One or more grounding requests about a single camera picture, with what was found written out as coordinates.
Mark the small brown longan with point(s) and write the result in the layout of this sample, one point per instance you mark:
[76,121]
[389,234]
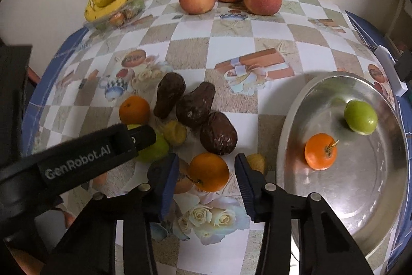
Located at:
[128,14]

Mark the yellow longan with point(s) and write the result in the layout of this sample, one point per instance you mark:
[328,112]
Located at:
[174,132]
[256,162]

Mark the white power strip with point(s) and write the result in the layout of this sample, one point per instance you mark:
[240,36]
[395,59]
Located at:
[389,68]

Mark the green jujube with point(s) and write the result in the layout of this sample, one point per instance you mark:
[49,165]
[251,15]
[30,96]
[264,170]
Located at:
[360,116]
[156,149]

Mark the dark brown avocado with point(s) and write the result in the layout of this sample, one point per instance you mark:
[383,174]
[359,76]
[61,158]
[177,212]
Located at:
[194,107]
[219,133]
[169,94]

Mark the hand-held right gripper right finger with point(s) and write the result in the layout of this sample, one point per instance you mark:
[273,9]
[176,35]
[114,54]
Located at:
[245,186]

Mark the round metal tray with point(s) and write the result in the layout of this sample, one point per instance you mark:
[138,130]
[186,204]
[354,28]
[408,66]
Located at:
[354,191]

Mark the yellow banana bunch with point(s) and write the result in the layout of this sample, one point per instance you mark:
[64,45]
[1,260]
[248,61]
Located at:
[106,9]

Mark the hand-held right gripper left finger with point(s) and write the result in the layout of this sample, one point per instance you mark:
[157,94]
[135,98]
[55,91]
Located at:
[169,184]

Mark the clear plastic container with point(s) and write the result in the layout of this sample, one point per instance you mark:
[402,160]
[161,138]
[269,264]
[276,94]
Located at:
[133,6]

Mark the small orange tangerine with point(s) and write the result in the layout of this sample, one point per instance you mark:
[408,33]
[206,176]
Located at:
[116,19]

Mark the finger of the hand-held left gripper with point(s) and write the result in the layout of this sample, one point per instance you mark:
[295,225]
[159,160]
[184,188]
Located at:
[143,136]

